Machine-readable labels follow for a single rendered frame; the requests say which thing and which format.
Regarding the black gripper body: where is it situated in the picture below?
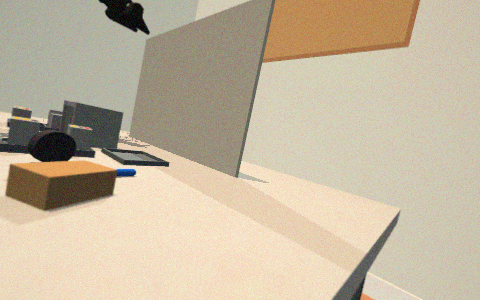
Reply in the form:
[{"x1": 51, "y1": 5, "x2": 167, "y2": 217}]
[{"x1": 99, "y1": 0, "x2": 144, "y2": 23}]

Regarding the tan rectangular block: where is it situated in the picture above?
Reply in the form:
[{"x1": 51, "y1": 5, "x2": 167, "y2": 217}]
[{"x1": 5, "y1": 160, "x2": 118, "y2": 211}]

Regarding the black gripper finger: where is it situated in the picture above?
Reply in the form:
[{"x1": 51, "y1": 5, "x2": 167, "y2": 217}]
[
  {"x1": 113, "y1": 14, "x2": 138, "y2": 33},
  {"x1": 129, "y1": 11, "x2": 150, "y2": 35}
]

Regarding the black cylinder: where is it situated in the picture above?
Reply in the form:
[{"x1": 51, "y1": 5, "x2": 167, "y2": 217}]
[{"x1": 28, "y1": 130, "x2": 76, "y2": 162}]

